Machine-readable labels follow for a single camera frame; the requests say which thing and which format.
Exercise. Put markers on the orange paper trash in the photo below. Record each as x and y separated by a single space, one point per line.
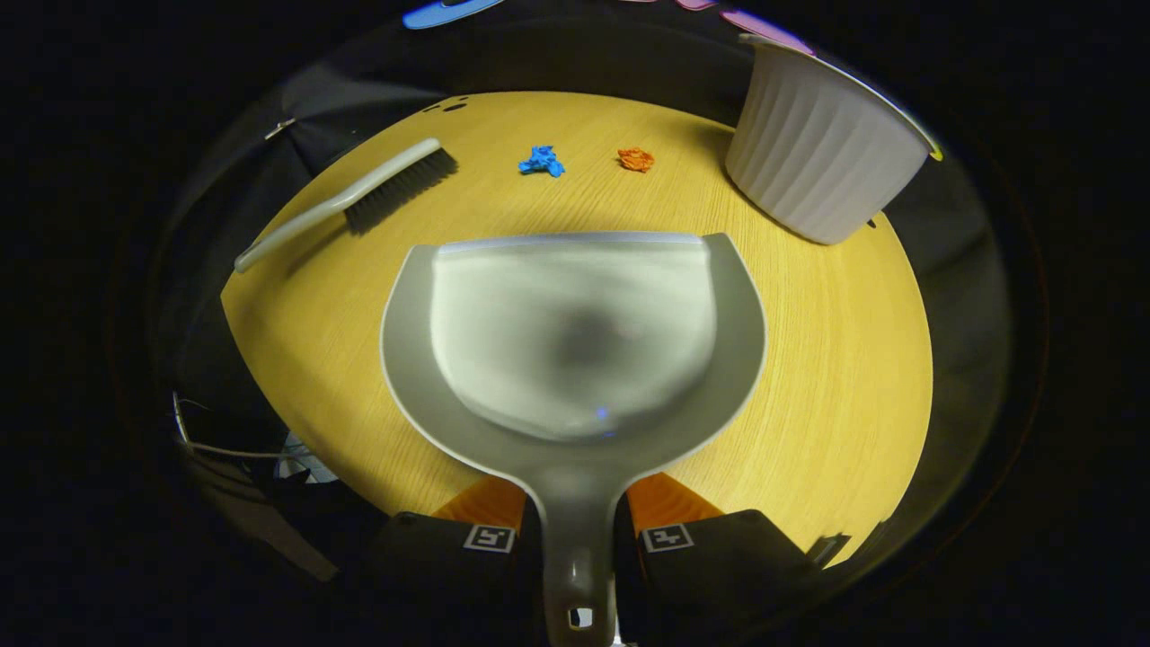
636 160

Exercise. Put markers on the white ribbed garbage bin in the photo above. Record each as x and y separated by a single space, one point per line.
818 153

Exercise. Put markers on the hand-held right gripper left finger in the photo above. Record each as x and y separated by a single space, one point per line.
449 584

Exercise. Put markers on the blue paper trash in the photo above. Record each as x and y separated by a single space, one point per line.
542 162

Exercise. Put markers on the grey plastic dustpan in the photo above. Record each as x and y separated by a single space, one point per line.
575 341

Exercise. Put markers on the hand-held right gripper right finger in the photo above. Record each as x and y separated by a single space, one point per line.
710 584

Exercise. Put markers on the small white broom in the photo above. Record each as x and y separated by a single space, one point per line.
377 184

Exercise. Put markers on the silver metal clip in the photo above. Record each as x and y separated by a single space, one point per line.
278 128

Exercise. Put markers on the wooden desktop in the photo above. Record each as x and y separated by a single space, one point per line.
853 359

